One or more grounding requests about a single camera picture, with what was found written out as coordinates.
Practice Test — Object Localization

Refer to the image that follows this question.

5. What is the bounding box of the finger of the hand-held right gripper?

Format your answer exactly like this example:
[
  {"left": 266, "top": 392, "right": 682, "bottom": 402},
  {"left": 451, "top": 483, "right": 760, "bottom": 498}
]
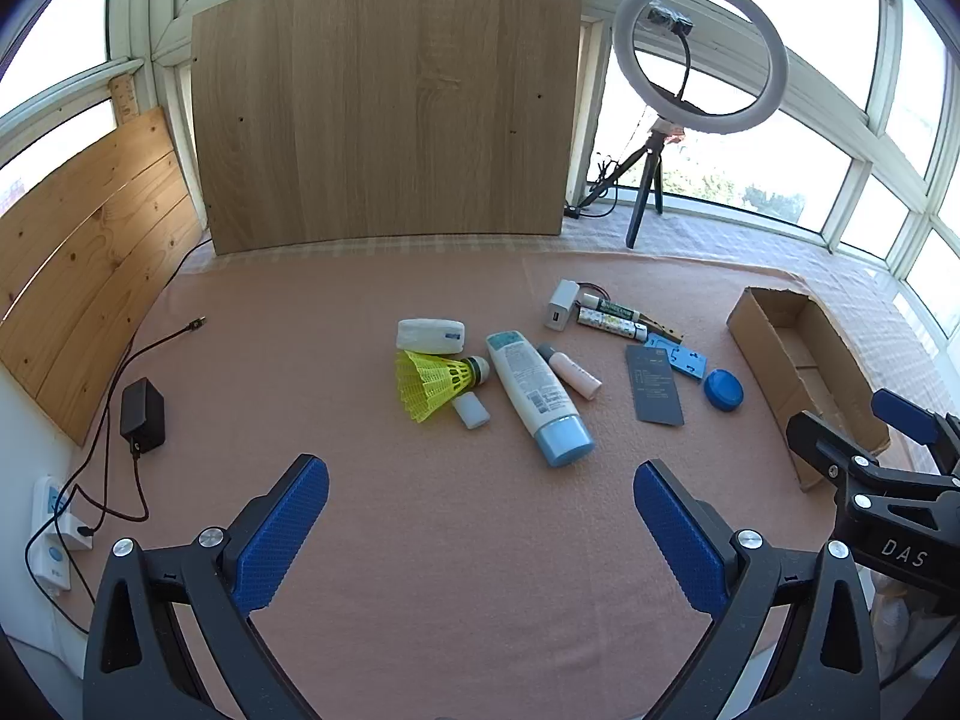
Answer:
[
  {"left": 787, "top": 411, "right": 878, "bottom": 494},
  {"left": 872, "top": 388, "right": 960, "bottom": 472}
]

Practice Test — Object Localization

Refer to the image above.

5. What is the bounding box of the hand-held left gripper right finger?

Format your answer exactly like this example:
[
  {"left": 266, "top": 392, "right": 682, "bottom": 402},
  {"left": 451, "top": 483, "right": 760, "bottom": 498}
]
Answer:
[{"left": 632, "top": 459, "right": 880, "bottom": 720}]

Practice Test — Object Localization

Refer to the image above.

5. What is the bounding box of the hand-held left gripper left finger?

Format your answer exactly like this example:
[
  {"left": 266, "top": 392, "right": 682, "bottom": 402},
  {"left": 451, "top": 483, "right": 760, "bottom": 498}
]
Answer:
[{"left": 82, "top": 454, "right": 331, "bottom": 720}]

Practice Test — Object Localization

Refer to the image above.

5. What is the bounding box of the cardboard box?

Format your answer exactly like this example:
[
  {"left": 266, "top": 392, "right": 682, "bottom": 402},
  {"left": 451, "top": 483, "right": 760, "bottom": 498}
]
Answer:
[{"left": 724, "top": 285, "right": 892, "bottom": 494}]

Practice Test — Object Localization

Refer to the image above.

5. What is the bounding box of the blue round lid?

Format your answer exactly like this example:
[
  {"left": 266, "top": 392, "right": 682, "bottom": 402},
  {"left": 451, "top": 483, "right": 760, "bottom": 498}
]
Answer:
[{"left": 703, "top": 368, "right": 745, "bottom": 413}]

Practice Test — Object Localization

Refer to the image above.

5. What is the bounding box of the dark grey card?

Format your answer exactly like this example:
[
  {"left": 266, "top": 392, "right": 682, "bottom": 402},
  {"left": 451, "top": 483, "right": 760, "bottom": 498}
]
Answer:
[{"left": 624, "top": 346, "right": 686, "bottom": 427}]

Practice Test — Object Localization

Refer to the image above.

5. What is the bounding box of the blue phone stand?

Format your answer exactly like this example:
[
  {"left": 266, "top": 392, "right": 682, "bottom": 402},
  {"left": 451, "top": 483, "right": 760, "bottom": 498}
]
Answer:
[{"left": 645, "top": 337, "right": 709, "bottom": 380}]

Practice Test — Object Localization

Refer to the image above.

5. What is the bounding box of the small white pink-capped tube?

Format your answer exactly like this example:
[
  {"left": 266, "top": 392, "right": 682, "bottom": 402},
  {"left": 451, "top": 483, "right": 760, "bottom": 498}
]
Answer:
[{"left": 536, "top": 345, "right": 603, "bottom": 401}]

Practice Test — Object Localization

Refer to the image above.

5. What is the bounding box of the wooden clothespin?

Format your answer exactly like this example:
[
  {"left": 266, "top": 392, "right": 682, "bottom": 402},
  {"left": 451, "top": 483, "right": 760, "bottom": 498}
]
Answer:
[{"left": 636, "top": 311, "right": 685, "bottom": 342}]

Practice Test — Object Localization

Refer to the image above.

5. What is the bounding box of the white lotion tube blue cap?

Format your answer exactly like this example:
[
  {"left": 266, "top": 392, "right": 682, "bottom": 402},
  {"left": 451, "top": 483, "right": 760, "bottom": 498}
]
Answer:
[{"left": 485, "top": 330, "right": 597, "bottom": 468}]

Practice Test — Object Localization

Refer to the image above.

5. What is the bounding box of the yellow shuttlecock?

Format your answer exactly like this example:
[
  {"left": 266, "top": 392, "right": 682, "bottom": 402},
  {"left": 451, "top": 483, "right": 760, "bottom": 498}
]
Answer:
[{"left": 395, "top": 349, "right": 491, "bottom": 425}]

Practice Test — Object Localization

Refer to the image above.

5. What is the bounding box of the patterned white lighter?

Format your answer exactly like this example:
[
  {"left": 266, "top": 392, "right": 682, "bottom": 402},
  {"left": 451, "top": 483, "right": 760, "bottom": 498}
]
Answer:
[{"left": 576, "top": 307, "right": 650, "bottom": 342}]

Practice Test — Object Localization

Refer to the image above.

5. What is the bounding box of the small white plastic bottle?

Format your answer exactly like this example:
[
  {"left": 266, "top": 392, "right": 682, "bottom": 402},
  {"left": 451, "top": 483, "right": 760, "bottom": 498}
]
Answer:
[{"left": 451, "top": 391, "right": 491, "bottom": 431}]

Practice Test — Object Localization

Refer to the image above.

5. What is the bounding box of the green label lip balm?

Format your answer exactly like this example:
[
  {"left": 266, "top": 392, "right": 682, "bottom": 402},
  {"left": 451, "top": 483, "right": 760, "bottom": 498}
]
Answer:
[{"left": 581, "top": 295, "right": 652, "bottom": 322}]

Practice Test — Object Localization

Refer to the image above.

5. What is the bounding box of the patterned tissue packet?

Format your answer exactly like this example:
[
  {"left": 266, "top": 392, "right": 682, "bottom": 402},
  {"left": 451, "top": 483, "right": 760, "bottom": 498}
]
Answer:
[{"left": 396, "top": 319, "right": 466, "bottom": 356}]

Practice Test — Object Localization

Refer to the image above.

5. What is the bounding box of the black power adapter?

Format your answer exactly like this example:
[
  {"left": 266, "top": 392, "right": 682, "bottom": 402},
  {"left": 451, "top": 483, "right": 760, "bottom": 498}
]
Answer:
[{"left": 120, "top": 379, "right": 167, "bottom": 458}]

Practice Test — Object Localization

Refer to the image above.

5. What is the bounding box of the white checked quilt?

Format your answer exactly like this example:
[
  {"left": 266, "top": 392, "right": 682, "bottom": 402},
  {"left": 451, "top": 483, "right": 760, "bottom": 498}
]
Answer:
[{"left": 180, "top": 199, "right": 960, "bottom": 421}]

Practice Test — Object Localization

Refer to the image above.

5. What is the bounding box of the white power strip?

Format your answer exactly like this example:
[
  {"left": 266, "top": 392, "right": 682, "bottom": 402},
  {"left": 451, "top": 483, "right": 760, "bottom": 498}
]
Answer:
[{"left": 30, "top": 476, "right": 91, "bottom": 593}]

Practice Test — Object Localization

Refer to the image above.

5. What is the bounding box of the white charger plug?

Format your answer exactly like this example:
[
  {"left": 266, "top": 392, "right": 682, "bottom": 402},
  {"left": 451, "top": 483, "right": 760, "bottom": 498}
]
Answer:
[{"left": 544, "top": 279, "right": 582, "bottom": 332}]

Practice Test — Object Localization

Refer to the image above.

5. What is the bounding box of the pine wood panel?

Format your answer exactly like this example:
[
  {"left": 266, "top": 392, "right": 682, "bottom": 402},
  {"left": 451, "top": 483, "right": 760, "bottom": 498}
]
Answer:
[{"left": 0, "top": 106, "right": 207, "bottom": 447}]

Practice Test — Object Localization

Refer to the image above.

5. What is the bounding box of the large wooden board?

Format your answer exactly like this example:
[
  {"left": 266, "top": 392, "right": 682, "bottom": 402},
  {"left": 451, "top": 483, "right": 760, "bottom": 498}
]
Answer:
[{"left": 191, "top": 0, "right": 584, "bottom": 256}]

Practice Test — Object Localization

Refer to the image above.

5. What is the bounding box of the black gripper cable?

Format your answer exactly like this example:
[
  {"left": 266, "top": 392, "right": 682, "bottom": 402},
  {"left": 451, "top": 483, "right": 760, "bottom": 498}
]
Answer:
[{"left": 879, "top": 611, "right": 957, "bottom": 687}]

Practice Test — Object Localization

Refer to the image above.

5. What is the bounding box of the black charging cable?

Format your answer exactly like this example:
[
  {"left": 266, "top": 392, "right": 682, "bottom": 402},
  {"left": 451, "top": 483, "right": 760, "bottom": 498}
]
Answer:
[{"left": 71, "top": 315, "right": 209, "bottom": 541}]

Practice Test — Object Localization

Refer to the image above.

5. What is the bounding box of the white ring light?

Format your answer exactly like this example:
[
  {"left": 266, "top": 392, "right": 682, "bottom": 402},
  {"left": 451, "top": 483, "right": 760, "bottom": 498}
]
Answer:
[{"left": 613, "top": 0, "right": 788, "bottom": 137}]

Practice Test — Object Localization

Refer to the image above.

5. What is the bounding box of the black ring light cable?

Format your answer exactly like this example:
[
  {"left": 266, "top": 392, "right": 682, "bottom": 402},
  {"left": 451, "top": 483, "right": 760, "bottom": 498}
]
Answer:
[{"left": 589, "top": 154, "right": 623, "bottom": 215}]

